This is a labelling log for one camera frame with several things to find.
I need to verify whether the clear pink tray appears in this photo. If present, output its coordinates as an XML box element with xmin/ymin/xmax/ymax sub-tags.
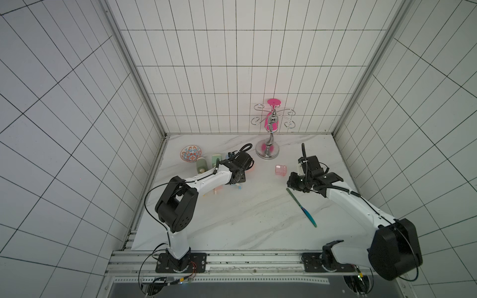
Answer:
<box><xmin>275</xmin><ymin>165</ymin><xmax>288</xmax><ymax>177</ymax></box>

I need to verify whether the light green pencil sharpener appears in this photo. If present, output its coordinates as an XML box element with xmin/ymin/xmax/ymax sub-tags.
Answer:
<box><xmin>211</xmin><ymin>153</ymin><xmax>222</xmax><ymax>168</ymax></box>

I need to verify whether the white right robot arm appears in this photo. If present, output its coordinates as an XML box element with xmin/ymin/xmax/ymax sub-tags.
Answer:
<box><xmin>287</xmin><ymin>156</ymin><xmax>423</xmax><ymax>281</ymax></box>

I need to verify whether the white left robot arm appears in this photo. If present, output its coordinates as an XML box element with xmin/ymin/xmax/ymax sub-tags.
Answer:
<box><xmin>155</xmin><ymin>151</ymin><xmax>254</xmax><ymax>261</ymax></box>

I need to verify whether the chrome jewelry stand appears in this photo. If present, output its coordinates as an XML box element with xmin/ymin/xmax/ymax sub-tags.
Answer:
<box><xmin>251</xmin><ymin>98</ymin><xmax>296</xmax><ymax>160</ymax></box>

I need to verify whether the patterned ceramic bowl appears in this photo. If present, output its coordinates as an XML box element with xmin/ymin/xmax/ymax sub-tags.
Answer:
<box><xmin>180</xmin><ymin>145</ymin><xmax>202</xmax><ymax>163</ymax></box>

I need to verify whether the pink wine glass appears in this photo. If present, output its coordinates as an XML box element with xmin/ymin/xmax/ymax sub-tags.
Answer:
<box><xmin>264</xmin><ymin>98</ymin><xmax>281</xmax><ymax>134</ymax></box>

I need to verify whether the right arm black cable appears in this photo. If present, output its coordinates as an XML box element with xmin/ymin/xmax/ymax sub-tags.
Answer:
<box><xmin>300</xmin><ymin>143</ymin><xmax>420</xmax><ymax>295</ymax></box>

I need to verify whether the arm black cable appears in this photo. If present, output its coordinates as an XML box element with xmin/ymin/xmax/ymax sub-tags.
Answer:
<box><xmin>137</xmin><ymin>143</ymin><xmax>254</xmax><ymax>291</ymax></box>
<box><xmin>300</xmin><ymin>143</ymin><xmax>420</xmax><ymax>295</ymax></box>

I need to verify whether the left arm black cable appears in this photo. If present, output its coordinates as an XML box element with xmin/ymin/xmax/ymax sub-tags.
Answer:
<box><xmin>137</xmin><ymin>143</ymin><xmax>254</xmax><ymax>291</ymax></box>

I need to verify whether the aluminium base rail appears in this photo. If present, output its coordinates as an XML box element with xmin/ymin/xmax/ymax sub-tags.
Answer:
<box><xmin>106</xmin><ymin>249</ymin><xmax>407</xmax><ymax>278</ymax></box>

